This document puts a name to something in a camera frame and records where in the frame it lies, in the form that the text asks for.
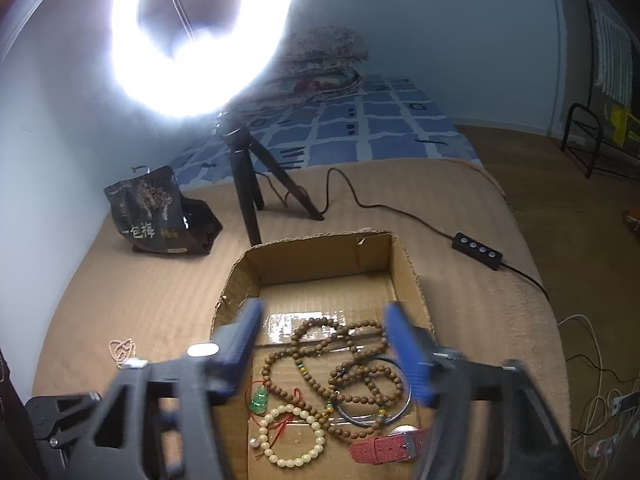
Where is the black power cable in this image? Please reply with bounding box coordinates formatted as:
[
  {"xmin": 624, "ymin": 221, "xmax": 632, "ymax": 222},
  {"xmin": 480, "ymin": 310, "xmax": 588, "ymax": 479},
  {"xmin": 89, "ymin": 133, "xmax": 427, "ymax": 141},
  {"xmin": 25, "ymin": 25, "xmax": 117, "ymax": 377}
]
[{"xmin": 260, "ymin": 167, "xmax": 551, "ymax": 303}]

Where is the folded floral quilt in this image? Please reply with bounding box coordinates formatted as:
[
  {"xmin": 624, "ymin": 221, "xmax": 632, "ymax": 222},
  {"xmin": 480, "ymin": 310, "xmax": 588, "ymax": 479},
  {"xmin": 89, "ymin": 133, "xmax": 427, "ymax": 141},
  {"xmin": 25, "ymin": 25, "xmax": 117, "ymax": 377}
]
[{"xmin": 250, "ymin": 30, "xmax": 371, "ymax": 106}]

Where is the black tripod stand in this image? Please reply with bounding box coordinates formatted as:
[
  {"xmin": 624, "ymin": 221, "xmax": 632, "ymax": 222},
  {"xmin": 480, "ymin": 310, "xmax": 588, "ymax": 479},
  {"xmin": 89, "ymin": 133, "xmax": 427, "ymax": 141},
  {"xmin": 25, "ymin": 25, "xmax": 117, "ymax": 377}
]
[{"xmin": 215, "ymin": 112, "xmax": 325, "ymax": 247}]

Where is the blue checked bed sheet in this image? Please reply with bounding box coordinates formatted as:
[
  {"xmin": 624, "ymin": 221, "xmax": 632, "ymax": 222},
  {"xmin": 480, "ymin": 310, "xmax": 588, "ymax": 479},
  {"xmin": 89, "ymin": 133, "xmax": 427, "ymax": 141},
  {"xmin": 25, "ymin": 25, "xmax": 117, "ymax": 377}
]
[{"xmin": 170, "ymin": 72, "xmax": 486, "ymax": 191}]

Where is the striped towel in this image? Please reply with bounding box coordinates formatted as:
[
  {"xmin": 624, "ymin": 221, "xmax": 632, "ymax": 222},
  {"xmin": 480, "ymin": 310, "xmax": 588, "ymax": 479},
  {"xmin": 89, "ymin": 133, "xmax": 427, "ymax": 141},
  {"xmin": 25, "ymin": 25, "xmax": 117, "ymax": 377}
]
[{"xmin": 590, "ymin": 0, "xmax": 638, "ymax": 106}]

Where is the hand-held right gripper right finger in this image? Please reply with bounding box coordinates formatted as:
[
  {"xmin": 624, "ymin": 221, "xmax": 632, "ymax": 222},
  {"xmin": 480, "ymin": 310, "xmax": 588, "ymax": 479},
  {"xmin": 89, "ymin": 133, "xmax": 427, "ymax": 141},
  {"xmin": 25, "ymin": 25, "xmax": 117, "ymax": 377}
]
[{"xmin": 384, "ymin": 301, "xmax": 576, "ymax": 480}]

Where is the white power strip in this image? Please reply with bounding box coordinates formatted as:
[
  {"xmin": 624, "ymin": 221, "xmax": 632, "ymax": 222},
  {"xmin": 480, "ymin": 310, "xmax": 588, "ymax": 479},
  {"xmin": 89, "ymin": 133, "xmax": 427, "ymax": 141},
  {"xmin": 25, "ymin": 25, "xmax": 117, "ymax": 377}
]
[{"xmin": 607, "ymin": 392, "xmax": 640, "ymax": 416}]

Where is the red strap wristwatch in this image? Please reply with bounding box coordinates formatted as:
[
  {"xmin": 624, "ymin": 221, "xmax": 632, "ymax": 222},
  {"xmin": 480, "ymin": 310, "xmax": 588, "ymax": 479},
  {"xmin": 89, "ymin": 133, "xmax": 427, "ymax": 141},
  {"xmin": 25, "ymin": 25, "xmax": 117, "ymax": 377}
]
[{"xmin": 350, "ymin": 425, "xmax": 432, "ymax": 465}]

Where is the black snack bag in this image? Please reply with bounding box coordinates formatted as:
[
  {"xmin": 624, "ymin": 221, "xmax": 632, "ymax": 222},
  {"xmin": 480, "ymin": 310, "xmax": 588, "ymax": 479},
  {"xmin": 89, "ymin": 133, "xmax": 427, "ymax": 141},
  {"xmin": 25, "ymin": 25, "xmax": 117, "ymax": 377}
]
[{"xmin": 103, "ymin": 165, "xmax": 222, "ymax": 257}]

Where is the cardboard box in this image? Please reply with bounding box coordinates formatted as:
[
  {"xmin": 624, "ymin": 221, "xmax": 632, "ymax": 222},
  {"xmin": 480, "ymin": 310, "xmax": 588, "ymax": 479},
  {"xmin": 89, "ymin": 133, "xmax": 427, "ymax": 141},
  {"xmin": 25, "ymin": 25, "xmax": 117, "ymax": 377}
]
[{"xmin": 210, "ymin": 230, "xmax": 436, "ymax": 480}]

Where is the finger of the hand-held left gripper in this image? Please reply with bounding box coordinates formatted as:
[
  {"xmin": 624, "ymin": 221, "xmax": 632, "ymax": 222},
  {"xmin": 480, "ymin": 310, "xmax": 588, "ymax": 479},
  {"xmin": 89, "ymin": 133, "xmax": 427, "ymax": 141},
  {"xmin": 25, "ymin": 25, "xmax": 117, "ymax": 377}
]
[{"xmin": 24, "ymin": 392, "xmax": 108, "ymax": 453}]

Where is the wooden bead necklace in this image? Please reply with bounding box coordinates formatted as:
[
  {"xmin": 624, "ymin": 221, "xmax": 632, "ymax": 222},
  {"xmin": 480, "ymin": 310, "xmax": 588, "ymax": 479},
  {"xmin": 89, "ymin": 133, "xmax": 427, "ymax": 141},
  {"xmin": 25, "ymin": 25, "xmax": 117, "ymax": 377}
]
[{"xmin": 261, "ymin": 316, "xmax": 405, "ymax": 433}]

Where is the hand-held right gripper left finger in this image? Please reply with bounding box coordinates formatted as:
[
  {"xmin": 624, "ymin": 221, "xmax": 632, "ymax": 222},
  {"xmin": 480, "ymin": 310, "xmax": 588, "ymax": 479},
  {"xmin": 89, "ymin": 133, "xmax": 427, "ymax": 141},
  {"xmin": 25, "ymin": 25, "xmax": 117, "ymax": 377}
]
[{"xmin": 80, "ymin": 299, "xmax": 267, "ymax": 480}]

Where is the metal bangle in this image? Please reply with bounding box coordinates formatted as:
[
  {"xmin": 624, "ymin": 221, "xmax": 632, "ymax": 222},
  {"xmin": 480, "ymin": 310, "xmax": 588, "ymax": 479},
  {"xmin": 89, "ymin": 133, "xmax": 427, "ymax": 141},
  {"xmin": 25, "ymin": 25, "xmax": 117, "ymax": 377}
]
[{"xmin": 335, "ymin": 355, "xmax": 413, "ymax": 428}]

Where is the tangle of white cables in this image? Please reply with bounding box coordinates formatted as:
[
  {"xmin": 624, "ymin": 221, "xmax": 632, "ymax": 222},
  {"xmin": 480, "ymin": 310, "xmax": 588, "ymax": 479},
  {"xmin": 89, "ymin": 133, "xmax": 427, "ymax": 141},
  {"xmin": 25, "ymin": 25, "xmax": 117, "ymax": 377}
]
[{"xmin": 557, "ymin": 314, "xmax": 640, "ymax": 471}]

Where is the yellow box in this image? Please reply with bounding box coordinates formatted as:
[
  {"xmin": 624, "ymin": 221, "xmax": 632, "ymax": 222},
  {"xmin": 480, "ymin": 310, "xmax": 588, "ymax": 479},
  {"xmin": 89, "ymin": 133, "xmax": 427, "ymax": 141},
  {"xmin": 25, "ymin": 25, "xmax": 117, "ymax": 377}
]
[{"xmin": 609, "ymin": 105, "xmax": 640, "ymax": 146}]

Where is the black clothes rack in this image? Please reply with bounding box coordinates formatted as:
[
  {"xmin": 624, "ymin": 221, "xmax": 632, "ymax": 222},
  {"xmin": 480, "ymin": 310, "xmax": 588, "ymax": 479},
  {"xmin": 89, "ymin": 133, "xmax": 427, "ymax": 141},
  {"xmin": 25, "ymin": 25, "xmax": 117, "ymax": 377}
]
[{"xmin": 560, "ymin": 102, "xmax": 640, "ymax": 181}]

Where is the green pendant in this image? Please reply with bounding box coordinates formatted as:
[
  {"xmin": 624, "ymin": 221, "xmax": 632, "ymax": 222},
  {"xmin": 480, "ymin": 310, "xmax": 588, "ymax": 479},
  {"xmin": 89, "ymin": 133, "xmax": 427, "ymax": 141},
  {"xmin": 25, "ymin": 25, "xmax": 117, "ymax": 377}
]
[{"xmin": 246, "ymin": 381, "xmax": 306, "ymax": 461}]

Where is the black cable controller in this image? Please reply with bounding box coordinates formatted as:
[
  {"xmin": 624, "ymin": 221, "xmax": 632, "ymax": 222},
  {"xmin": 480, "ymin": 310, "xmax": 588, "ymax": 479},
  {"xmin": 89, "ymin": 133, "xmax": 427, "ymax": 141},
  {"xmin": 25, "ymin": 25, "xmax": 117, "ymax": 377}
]
[{"xmin": 452, "ymin": 232, "xmax": 503, "ymax": 272}]

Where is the cream bead bracelet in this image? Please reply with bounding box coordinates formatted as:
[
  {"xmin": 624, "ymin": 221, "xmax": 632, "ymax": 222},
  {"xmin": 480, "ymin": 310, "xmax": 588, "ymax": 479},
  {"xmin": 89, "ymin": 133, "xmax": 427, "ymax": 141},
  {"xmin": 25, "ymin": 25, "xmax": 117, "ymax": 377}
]
[{"xmin": 258, "ymin": 405, "xmax": 327, "ymax": 467}]

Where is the white ring light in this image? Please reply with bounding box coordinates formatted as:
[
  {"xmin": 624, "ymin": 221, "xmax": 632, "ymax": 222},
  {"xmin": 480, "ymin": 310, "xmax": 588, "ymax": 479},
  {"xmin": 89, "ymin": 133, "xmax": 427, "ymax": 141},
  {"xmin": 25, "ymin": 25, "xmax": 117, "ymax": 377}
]
[{"xmin": 107, "ymin": 0, "xmax": 296, "ymax": 121}]

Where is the pearl necklace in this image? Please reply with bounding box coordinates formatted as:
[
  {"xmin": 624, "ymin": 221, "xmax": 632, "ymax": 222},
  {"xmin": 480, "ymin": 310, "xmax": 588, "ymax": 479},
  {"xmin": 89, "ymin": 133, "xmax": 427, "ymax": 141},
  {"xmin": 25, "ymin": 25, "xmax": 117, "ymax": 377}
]
[{"xmin": 109, "ymin": 339, "xmax": 137, "ymax": 363}]

